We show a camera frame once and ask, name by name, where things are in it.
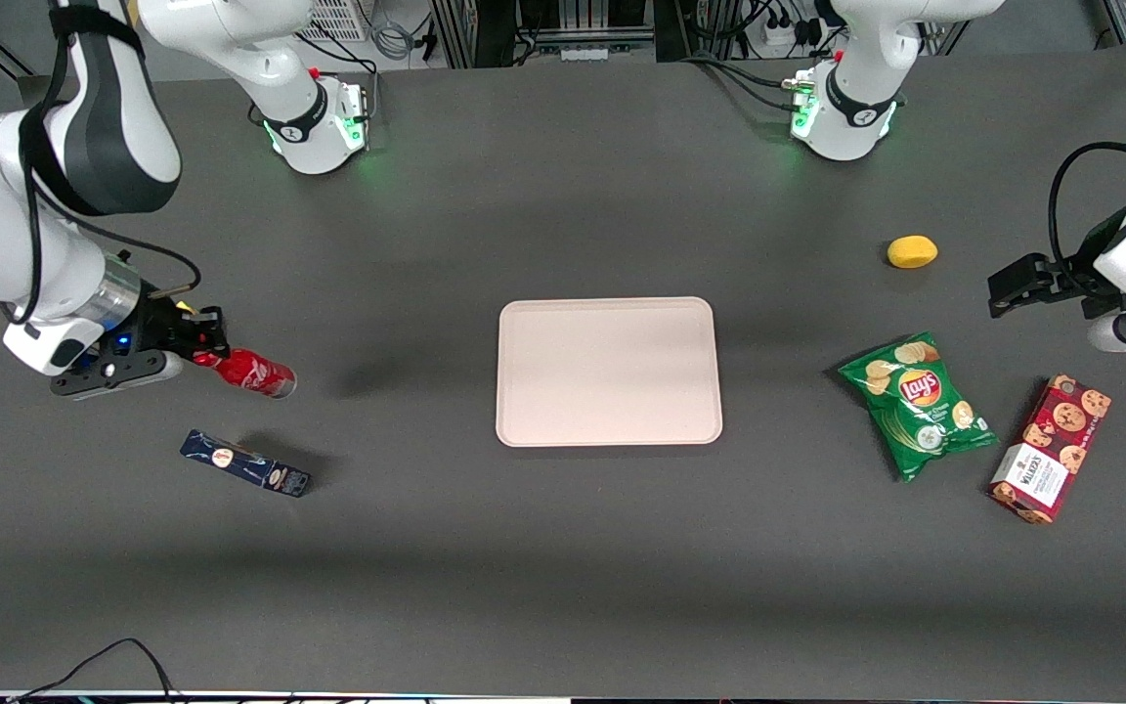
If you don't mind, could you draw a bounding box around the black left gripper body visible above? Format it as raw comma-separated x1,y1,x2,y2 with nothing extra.
1047,207,1126,320

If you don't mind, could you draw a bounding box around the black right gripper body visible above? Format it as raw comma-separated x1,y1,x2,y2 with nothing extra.
84,289,196,374

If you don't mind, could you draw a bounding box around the red coke bottle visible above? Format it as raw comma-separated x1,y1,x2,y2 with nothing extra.
195,348,298,400

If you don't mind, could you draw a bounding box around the pale pink plastic tray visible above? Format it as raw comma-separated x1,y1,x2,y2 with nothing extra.
496,297,724,448

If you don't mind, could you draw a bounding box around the yellow lemon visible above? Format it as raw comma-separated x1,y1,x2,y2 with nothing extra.
887,235,939,270

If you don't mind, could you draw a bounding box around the dark blue snack box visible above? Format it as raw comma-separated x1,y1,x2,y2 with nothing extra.
180,429,312,499

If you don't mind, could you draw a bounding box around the green chips bag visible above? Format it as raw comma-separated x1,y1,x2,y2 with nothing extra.
838,331,1000,484

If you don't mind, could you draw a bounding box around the red cookie box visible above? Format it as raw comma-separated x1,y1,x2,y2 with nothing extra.
988,374,1112,526

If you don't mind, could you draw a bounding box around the white perforated box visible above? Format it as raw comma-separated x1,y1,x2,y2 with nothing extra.
301,0,370,43

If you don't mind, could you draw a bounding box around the white power strip with plugs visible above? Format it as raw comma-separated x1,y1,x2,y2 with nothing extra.
757,8,826,52

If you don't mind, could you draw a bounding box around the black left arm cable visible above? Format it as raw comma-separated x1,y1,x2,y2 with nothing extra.
1049,66,1126,294

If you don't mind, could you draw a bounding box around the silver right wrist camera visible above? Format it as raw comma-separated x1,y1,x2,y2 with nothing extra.
48,349,185,401

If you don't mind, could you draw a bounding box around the thin black table-edge cable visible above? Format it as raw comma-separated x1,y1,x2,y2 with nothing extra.
6,638,179,704

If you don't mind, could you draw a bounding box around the grey coiled cable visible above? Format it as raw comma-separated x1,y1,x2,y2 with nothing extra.
370,18,419,62

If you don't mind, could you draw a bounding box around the black base cable bundle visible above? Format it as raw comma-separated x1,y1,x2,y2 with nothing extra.
682,54,801,112

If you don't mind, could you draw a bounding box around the black aluminium frame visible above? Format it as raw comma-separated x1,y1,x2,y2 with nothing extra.
429,0,525,69

